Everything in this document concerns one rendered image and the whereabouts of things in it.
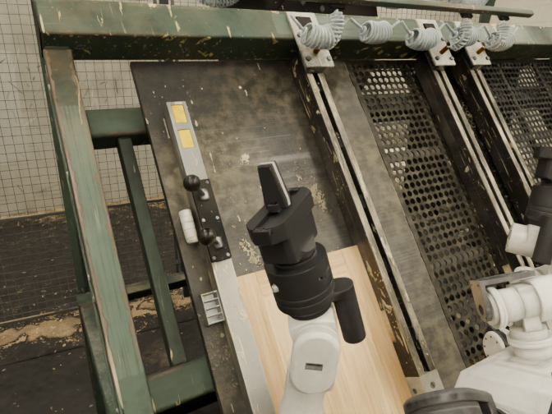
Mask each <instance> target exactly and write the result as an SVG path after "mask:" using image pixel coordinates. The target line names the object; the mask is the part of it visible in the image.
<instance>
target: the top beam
mask: <svg viewBox="0 0 552 414"><path fill-rule="evenodd" d="M32 2H33V9H34V23H35V29H36V33H37V37H38V41H39V48H40V52H41V57H42V58H44V53H43V50H44V49H45V47H48V46H56V47H69V49H73V60H252V59H293V58H294V57H295V56H296V55H297V53H298V52H300V51H299V48H298V46H297V42H296V40H295V38H294V35H293V32H292V29H291V27H290V25H289V22H288V19H287V16H286V12H285V11H264V10H250V9H236V8H221V7H194V6H180V5H166V4H152V3H138V2H110V1H96V0H32ZM344 16H345V17H344V18H343V19H344V20H345V19H346V18H347V17H348V18H349V19H348V21H347V22H346V23H345V24H344V26H343V30H341V31H342V32H343V33H342V34H341V39H340V41H338V43H337V45H336V46H334V48H331V49H330V50H329V53H330V56H331V57H332V59H418V58H419V57H420V56H421V55H422V54H423V53H425V52H426V51H427V50H425V51H416V50H413V49H412V48H409V47H408V46H406V44H405V40H406V35H407V31H406V30H405V28H404V27H403V25H402V23H401V21H404V23H405V24H406V26H407V28H408V29H409V30H412V29H413V28H418V27H417V25H416V22H415V19H404V18H390V17H376V16H348V15H344ZM351 17H352V18H353V19H354V20H355V21H356V22H357V23H358V24H359V25H362V24H363V23H364V22H366V21H387V22H388V23H389V24H390V25H393V24H394V23H395V22H397V21H398V20H400V22H399V23H398V24H397V25H396V26H394V27H393V35H392V37H391V39H389V40H388V41H387V42H386V43H384V44H365V43H364V42H363V43H362V42H361V41H360V38H359V28H358V27H357V26H356V25H355V24H354V23H353V22H352V21H350V18H351ZM516 27H518V29H517V30H516V31H515V33H514V35H515V42H514V44H513V46H512V47H511V48H508V49H507V50H504V51H501V52H495V51H493V52H491V51H490V50H488V49H487V48H486V49H485V52H486V54H487V56H488V57H490V59H513V58H551V57H552V27H544V26H529V25H510V26H509V27H508V28H509V30H508V31H509V32H513V31H514V30H515V28H516Z"/></svg>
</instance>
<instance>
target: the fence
mask: <svg viewBox="0 0 552 414"><path fill-rule="evenodd" d="M173 105H182V106H183V109H184V112H185V115H186V120H187V122H182V123H176V122H175V119H174V116H173V111H172V108H171V106H173ZM163 112H164V115H165V118H166V122H167V124H168V129H169V133H170V136H171V139H172V145H173V148H174V151H175V154H176V157H177V162H178V166H179V168H180V172H181V175H182V180H184V178H185V177H186V176H187V175H190V174H194V175H196V176H197V177H199V179H200V180H202V179H208V178H207V174H206V171H205V166H204V164H203V160H202V158H201V154H200V150H199V146H198V144H197V140H196V135H195V132H194V130H193V126H192V124H191V119H190V115H189V113H188V110H187V106H186V102H185V101H182V102H167V103H166V104H165V107H164V110H163ZM180 130H190V132H191V137H192V140H193V143H194V146H195V147H194V148H185V149H183V148H182V143H181V140H180V136H179V134H178V131H180ZM185 190H186V189H185ZM186 195H187V199H188V201H189V205H190V207H191V213H192V216H193V219H194V223H195V228H196V231H197V234H198V233H199V231H200V230H201V229H202V228H201V226H200V220H199V217H198V214H197V211H196V206H195V202H194V199H193V196H192V193H191V192H189V191H187V190H186ZM200 245H201V249H202V252H203V255H204V258H205V263H206V267H207V270H208V273H209V278H210V282H211V285H212V288H213V291H215V290H217V293H218V298H219V301H220V304H221V307H222V310H223V316H224V319H225V320H224V321H222V324H223V329H224V332H225V335H226V339H227V341H228V346H229V350H230V353H231V356H232V362H233V365H234V368H235V371H236V374H237V379H238V383H239V385H240V389H241V394H242V397H243V401H244V403H245V407H246V412H247V414H276V411H275V408H274V403H273V400H272V398H271V394H270V391H269V386H268V383H267V380H266V378H265V373H264V369H263V366H262V363H261V360H260V355H259V353H258V349H257V346H256V343H255V338H254V335H253V333H252V329H251V324H250V321H249V318H248V315H247V313H246V308H245V304H244V301H243V298H242V294H241V290H240V288H239V284H238V281H237V276H236V274H235V270H234V268H233V264H232V259H231V258H230V259H226V260H220V261H217V262H214V263H212V262H211V260H210V257H209V252H208V249H207V246H204V245H202V244H201V243H200Z"/></svg>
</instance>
